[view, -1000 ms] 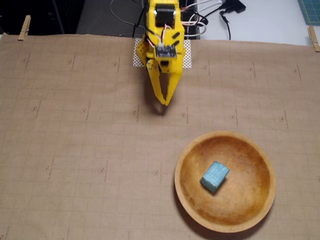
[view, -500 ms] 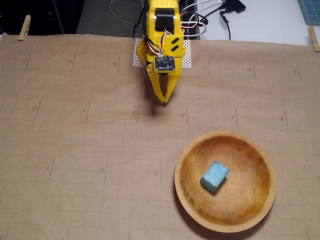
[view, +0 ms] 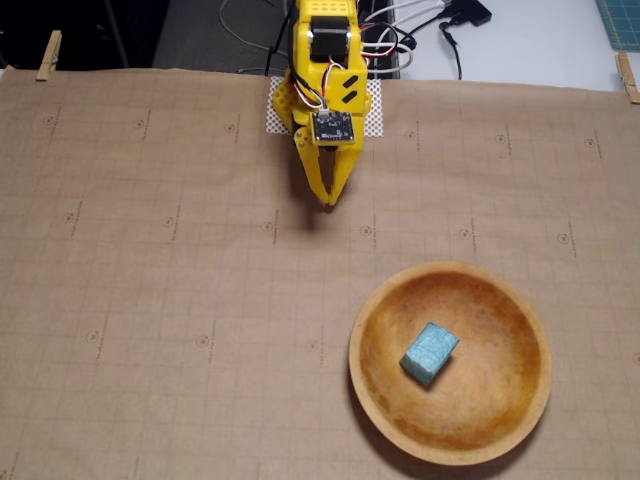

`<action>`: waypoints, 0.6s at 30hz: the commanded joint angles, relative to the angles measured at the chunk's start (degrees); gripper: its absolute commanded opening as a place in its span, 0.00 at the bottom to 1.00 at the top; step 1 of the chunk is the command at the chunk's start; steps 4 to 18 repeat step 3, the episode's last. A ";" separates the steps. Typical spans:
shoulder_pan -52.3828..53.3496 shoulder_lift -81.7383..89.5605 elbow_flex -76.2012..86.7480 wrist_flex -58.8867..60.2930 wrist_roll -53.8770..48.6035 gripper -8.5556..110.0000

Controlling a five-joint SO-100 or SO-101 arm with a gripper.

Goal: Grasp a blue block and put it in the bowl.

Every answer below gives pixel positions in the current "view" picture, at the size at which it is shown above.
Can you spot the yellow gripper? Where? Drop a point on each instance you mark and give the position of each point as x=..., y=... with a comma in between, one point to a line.
x=314, y=167

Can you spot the blue block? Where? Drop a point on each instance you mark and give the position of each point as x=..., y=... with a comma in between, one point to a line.
x=429, y=352

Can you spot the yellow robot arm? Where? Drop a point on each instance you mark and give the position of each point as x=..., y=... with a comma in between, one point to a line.
x=305, y=50

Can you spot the yellow robot base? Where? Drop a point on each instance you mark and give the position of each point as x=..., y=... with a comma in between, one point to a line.
x=281, y=102

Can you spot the round wooden bowl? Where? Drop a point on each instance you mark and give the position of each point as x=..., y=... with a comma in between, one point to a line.
x=480, y=400

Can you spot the white perforated mat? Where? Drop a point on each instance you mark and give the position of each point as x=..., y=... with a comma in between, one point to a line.
x=375, y=127

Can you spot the brown gridded paper mat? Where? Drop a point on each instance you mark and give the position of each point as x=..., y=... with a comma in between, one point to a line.
x=175, y=260

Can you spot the black power adapter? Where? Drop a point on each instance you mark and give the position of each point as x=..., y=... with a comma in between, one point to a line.
x=475, y=12

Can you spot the wooden clothespin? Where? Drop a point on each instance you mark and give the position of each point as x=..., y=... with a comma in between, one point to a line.
x=627, y=77
x=49, y=56

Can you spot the green cutting mat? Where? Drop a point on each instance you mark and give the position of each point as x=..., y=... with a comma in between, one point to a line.
x=620, y=22

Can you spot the black camera circuit board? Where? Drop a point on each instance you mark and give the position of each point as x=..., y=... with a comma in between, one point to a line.
x=333, y=129

